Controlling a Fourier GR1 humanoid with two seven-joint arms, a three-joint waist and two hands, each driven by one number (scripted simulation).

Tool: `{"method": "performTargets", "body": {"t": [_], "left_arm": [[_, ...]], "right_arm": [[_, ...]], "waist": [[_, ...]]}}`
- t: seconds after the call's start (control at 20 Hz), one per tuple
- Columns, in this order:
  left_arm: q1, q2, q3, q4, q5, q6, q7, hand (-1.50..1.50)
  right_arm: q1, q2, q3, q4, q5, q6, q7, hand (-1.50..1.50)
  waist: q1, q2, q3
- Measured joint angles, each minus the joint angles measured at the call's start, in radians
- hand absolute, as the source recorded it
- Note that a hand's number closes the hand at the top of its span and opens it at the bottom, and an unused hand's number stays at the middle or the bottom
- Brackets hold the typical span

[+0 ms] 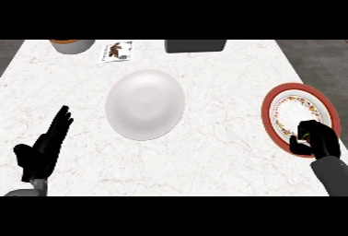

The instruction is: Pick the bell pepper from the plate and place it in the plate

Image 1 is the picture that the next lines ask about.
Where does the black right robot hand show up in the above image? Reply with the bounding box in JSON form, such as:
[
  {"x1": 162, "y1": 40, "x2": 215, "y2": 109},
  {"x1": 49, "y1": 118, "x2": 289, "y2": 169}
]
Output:
[{"x1": 288, "y1": 119, "x2": 342, "y2": 160}]

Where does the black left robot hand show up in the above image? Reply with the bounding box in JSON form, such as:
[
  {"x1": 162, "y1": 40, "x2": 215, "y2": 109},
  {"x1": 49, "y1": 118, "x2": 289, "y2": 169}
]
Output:
[{"x1": 12, "y1": 105, "x2": 75, "y2": 183}]

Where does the red-rimmed patterned plate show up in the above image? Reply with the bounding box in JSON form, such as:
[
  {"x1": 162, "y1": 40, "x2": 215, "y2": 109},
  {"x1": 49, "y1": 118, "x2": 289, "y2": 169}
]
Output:
[{"x1": 260, "y1": 82, "x2": 341, "y2": 159}]

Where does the plain white plate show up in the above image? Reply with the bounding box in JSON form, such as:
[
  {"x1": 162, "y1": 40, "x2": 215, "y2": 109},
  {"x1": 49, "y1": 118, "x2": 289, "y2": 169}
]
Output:
[{"x1": 105, "y1": 68, "x2": 186, "y2": 142}]

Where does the grey pot with orange rim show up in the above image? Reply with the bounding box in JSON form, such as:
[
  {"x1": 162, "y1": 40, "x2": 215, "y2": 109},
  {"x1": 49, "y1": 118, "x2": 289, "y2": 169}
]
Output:
[{"x1": 47, "y1": 39, "x2": 96, "y2": 55}]

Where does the white card with brown figure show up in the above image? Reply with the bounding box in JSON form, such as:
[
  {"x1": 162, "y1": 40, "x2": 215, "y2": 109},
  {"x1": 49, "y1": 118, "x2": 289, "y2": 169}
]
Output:
[{"x1": 99, "y1": 41, "x2": 134, "y2": 64}]

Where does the dark grey box appliance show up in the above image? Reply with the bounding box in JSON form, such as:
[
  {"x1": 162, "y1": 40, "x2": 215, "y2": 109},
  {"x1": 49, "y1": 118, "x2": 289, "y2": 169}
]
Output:
[{"x1": 164, "y1": 39, "x2": 229, "y2": 54}]

